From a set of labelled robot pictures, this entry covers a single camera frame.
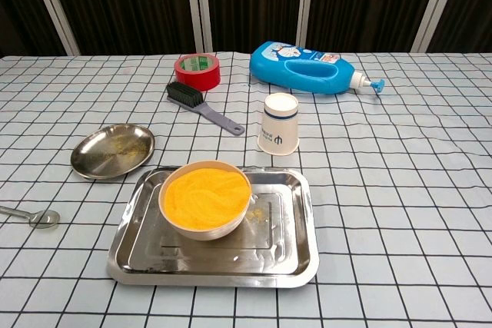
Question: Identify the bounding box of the translucent grey plastic spoon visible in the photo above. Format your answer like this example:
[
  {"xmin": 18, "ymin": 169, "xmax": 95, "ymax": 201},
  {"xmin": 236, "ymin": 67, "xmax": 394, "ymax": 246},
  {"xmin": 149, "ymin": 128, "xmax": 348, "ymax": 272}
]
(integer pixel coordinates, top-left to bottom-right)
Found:
[{"xmin": 0, "ymin": 204, "xmax": 62, "ymax": 230}]

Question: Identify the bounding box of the white screen frame post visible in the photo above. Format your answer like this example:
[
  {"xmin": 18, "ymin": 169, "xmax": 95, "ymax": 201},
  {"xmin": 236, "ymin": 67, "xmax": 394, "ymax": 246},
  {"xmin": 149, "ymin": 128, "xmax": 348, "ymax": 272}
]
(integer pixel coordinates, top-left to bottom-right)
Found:
[
  {"xmin": 410, "ymin": 0, "xmax": 457, "ymax": 53},
  {"xmin": 183, "ymin": 0, "xmax": 215, "ymax": 54},
  {"xmin": 296, "ymin": 0, "xmax": 321, "ymax": 48},
  {"xmin": 25, "ymin": 0, "xmax": 81, "ymax": 56}
]

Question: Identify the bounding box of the rectangular stainless steel tray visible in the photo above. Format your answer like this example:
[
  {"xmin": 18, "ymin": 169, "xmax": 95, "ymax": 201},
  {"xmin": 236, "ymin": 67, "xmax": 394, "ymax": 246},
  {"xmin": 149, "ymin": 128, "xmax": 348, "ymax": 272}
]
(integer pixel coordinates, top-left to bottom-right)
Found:
[{"xmin": 106, "ymin": 166, "xmax": 321, "ymax": 289}]

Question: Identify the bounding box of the red tape roll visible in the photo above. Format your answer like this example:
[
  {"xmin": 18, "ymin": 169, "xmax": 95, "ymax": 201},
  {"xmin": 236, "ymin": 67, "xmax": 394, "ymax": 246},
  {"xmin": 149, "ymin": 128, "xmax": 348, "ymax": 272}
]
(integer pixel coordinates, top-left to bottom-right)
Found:
[{"xmin": 174, "ymin": 54, "xmax": 221, "ymax": 92}]

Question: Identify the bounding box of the white paper cup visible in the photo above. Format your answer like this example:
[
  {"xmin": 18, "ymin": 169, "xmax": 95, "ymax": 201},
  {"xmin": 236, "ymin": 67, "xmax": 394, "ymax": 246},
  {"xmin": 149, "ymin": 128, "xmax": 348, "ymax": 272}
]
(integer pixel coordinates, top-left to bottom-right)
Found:
[{"xmin": 256, "ymin": 92, "xmax": 301, "ymax": 157}]

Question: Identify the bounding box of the bowl of orange puree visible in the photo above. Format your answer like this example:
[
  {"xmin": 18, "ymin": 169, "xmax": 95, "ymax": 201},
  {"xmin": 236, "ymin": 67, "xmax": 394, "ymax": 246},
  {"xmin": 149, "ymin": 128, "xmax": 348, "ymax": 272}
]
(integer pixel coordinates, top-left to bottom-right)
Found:
[{"xmin": 158, "ymin": 160, "xmax": 254, "ymax": 242}]

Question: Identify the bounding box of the blue detergent bottle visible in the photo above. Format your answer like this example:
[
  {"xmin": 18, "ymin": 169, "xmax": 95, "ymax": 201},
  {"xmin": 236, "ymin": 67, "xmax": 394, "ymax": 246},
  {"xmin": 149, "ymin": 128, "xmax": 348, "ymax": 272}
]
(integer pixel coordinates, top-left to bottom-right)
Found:
[{"xmin": 249, "ymin": 40, "xmax": 386, "ymax": 95}]

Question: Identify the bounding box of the white grid-patterned tablecloth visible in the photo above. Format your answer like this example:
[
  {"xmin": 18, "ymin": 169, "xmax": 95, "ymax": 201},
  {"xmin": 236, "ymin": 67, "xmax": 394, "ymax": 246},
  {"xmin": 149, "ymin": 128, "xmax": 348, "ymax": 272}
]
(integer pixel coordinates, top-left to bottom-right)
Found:
[{"xmin": 0, "ymin": 51, "xmax": 492, "ymax": 328}]

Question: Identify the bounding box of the grey brush with black bristles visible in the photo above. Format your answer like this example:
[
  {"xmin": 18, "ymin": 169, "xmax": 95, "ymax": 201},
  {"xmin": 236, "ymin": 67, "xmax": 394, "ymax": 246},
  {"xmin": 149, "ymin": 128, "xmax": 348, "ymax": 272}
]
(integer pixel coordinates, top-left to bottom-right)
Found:
[{"xmin": 165, "ymin": 81, "xmax": 246, "ymax": 137}]

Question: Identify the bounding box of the round stainless steel plate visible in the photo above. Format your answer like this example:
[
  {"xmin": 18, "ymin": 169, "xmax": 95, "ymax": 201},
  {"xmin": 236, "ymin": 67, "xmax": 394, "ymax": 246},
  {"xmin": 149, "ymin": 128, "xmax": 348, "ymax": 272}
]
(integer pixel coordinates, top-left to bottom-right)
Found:
[{"xmin": 70, "ymin": 123, "xmax": 156, "ymax": 181}]

